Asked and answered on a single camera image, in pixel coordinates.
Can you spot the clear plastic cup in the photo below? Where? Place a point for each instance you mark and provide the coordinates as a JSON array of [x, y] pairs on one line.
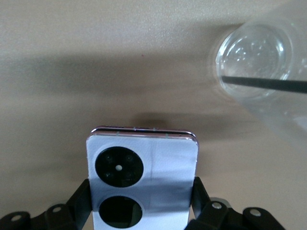
[[259, 55]]

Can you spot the lilac folding phone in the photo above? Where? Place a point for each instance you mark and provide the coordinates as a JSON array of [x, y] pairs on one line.
[[165, 172]]

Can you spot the black drinking straw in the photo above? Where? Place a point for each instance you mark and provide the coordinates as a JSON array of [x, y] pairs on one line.
[[263, 83]]

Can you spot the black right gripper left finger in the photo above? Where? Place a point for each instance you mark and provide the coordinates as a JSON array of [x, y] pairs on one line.
[[60, 215]]

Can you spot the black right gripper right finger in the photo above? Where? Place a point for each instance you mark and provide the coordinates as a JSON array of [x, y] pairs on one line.
[[223, 218]]

